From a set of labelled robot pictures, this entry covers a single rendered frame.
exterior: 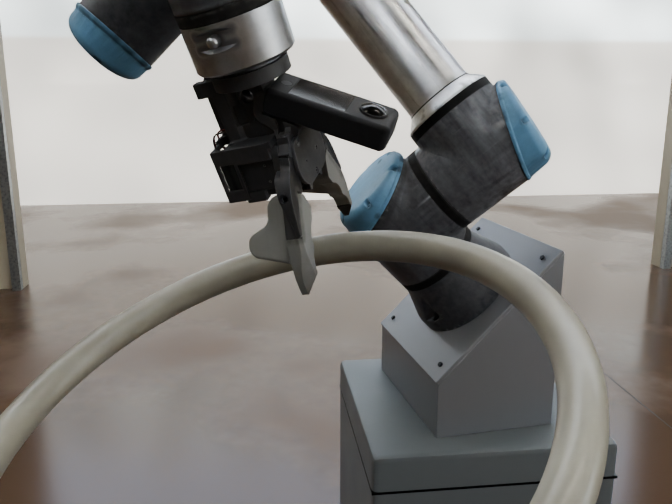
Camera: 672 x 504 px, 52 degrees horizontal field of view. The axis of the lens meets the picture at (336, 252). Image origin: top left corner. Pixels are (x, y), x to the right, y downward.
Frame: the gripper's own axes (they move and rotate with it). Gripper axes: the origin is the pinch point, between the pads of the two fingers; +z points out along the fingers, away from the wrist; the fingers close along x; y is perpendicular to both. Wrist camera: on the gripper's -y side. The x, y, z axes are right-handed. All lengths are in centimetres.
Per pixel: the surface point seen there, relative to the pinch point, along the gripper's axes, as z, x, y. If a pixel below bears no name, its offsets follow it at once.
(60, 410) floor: 135, -120, 209
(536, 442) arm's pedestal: 54, -25, -11
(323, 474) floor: 155, -104, 83
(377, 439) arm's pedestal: 47, -19, 13
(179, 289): -1.4, 6.1, 14.8
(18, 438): -0.2, 24.7, 21.5
